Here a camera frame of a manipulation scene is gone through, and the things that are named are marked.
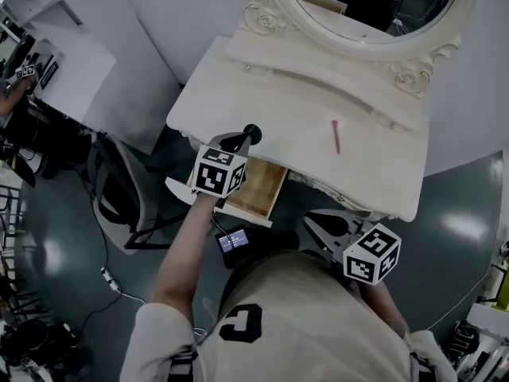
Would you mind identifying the person's right forearm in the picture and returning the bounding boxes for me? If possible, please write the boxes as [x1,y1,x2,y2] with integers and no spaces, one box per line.
[359,280,410,336]

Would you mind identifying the grey office chair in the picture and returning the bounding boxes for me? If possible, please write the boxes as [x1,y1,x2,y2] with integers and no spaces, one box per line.
[87,133,188,250]

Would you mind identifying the white ornate dressing table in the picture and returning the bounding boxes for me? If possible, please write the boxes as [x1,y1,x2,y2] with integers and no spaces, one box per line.
[165,25,433,222]

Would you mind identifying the person's white shirt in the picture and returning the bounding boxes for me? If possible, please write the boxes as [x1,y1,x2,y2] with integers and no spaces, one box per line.
[121,251,458,382]

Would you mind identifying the long white cable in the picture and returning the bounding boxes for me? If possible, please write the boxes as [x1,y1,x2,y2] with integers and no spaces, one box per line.
[425,272,490,332]

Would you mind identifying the black tablet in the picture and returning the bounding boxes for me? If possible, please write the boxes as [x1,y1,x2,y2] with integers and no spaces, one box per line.
[39,61,60,90]

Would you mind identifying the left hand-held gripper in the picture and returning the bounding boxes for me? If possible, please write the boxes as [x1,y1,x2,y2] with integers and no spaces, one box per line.
[190,131,256,209]

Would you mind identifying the black white striped cushion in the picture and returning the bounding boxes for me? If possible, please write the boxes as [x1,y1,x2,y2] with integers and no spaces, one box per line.
[449,320,482,364]

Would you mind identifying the pink pencil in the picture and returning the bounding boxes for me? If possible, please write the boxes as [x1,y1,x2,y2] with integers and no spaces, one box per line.
[331,120,343,154]

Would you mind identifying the black metal rack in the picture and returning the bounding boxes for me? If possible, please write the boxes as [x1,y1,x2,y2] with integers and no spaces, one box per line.
[0,185,45,325]

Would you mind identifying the person's left forearm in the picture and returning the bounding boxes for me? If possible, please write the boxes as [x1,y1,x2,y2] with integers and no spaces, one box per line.
[153,193,214,322]

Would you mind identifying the person's black trousers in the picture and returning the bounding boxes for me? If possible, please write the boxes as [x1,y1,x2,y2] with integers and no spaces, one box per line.
[238,228,303,270]

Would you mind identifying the dark green round compact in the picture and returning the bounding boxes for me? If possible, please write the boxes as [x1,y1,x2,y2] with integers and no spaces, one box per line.
[243,123,263,145]

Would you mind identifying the short white cable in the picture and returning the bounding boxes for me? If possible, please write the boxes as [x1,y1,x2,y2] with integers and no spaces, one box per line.
[118,288,149,306]

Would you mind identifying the white bookshelf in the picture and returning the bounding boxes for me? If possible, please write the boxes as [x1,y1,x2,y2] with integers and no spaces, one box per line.
[0,0,84,35]

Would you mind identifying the black cable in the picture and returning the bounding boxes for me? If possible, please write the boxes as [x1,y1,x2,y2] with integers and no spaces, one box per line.
[77,169,124,333]

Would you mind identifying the yellow-green chair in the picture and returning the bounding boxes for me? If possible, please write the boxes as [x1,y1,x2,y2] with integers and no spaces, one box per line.
[479,252,509,310]

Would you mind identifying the large wooden drawer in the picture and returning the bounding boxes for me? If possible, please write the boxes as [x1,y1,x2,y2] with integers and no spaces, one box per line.
[165,155,289,228]

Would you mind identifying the white power strip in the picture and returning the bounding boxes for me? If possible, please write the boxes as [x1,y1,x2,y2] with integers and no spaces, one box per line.
[99,267,122,292]

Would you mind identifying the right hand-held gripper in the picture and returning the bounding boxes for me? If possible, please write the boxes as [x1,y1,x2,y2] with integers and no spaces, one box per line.
[303,208,402,287]

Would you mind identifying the oval mirror, white frame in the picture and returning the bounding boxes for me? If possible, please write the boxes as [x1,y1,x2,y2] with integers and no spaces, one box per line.
[243,0,480,99]

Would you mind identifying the small black screen device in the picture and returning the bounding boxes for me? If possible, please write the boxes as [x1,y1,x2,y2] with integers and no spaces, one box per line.
[214,224,251,268]

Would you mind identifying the small white drawer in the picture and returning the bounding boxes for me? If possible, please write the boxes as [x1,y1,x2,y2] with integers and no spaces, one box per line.
[230,57,271,75]
[369,111,414,133]

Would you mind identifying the white cabinet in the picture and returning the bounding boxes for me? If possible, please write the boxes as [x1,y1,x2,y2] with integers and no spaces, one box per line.
[33,33,119,123]

